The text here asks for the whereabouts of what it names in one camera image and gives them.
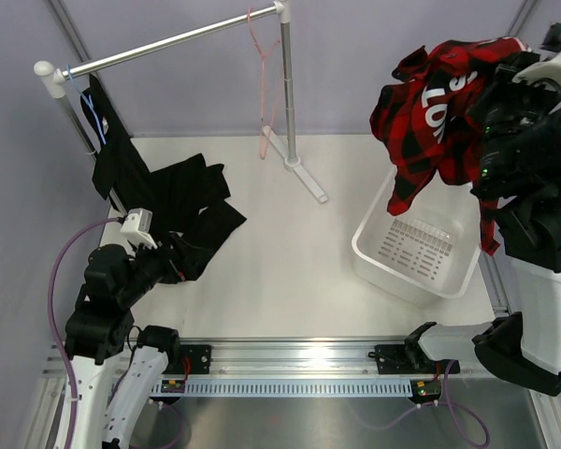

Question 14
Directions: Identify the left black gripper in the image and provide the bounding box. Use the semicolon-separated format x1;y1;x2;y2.
119;231;213;306

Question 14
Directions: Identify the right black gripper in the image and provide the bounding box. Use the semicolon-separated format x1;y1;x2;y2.
467;53;561;195

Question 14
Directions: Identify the red black plaid shirt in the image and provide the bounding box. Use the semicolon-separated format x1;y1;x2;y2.
368;36;532;256

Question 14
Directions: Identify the pink clothes hanger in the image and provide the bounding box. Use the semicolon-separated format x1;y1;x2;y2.
247;7;281;160

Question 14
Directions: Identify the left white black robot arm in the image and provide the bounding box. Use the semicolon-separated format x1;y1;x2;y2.
56;235;211;448

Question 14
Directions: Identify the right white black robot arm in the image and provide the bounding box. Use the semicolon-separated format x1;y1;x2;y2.
404;52;561;396

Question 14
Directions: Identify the blue clothes hanger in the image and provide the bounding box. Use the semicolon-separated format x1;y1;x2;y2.
65;65;108;146

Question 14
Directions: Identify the white plastic basket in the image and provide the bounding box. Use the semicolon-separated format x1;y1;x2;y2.
352;169;481;308

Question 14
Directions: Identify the silver white clothes rack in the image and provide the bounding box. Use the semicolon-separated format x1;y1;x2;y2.
34;1;328;204

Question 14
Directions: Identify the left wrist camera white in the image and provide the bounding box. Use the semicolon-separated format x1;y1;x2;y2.
120;208;158;250

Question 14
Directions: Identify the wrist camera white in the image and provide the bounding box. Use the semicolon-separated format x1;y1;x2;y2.
511;18;561;90
120;208;158;250

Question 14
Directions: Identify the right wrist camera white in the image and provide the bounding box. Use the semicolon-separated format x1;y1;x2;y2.
511;18;561;90

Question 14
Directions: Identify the slotted cable duct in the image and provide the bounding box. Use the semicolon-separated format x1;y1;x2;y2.
149;379;413;398

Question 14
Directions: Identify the aluminium mounting rail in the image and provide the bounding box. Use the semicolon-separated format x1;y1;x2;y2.
40;339;552;380

